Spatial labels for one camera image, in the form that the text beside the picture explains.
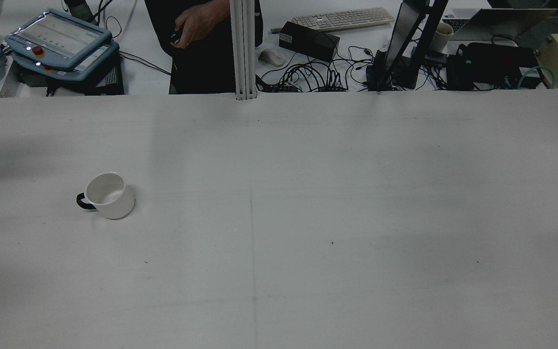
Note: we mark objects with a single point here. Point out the blue teach pendant underneath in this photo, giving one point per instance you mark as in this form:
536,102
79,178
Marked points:
96,60

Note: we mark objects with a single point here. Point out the aluminium profile post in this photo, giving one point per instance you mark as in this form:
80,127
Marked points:
243,48

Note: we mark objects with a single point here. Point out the white computer mouse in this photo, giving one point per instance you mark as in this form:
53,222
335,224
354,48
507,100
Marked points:
272,57

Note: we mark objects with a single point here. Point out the person in black clothes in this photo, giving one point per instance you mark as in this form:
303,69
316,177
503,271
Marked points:
196,63

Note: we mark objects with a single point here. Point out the black bag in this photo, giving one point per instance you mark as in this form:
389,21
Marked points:
494,65

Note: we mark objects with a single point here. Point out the silver laptop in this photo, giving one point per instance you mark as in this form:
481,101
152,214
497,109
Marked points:
497,22

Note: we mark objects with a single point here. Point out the small black handheld device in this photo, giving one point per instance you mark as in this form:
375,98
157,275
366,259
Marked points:
176,39

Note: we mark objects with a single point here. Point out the white computer keyboard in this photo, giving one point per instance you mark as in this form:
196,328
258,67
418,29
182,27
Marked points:
342,18

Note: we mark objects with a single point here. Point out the black electronics box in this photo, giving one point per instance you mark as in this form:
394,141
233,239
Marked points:
87,80

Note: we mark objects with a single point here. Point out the white paper cup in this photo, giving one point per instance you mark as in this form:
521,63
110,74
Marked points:
441,38

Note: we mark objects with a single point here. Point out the black computer monitor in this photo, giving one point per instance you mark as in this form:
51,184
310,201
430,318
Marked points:
407,43

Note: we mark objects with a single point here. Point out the black rectangular box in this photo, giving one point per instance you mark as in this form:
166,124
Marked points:
309,40

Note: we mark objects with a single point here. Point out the person's bare hand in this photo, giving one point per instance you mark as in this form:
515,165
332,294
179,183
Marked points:
194,26

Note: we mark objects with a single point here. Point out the blue teach pendant with screen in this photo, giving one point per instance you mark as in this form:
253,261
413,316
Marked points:
58,39

